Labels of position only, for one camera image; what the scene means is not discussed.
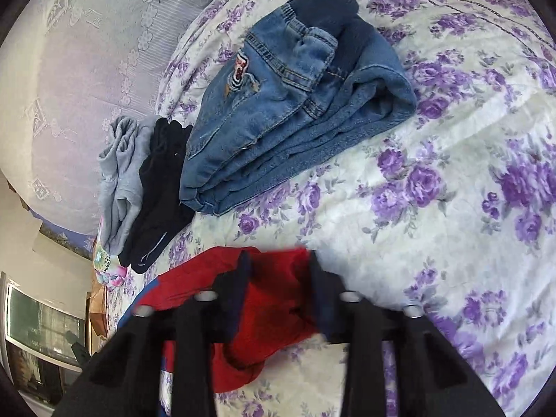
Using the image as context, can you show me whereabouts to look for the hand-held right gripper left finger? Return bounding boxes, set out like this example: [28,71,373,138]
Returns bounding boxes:
[56,251,253,417]

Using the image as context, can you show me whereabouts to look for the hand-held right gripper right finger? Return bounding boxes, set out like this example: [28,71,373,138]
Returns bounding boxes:
[308,249,507,417]

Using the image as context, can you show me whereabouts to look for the blue fleece garment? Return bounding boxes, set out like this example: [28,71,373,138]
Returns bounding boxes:
[117,247,324,417]

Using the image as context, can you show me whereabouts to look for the folded black pants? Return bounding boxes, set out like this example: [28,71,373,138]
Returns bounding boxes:
[118,117,196,275]

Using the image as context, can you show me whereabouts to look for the folded grey pants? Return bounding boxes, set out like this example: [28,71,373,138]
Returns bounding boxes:
[98,115,159,257]

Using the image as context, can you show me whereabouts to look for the folded colourful floral blanket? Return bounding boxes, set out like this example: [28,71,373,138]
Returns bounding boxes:
[91,217,129,287]

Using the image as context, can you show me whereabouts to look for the purple floral bedsheet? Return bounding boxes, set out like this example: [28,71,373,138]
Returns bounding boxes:
[106,0,556,417]

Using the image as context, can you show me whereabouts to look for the brown wooden furniture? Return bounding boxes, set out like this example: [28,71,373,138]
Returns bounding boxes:
[88,265,109,340]

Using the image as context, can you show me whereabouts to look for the folded blue jeans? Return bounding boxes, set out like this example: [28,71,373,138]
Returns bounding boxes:
[179,0,418,215]

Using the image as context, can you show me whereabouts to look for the framed glass pane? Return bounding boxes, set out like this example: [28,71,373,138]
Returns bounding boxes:
[3,282,86,359]

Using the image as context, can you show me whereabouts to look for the white lace pillow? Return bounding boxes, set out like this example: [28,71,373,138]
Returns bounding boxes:
[0,0,239,237]

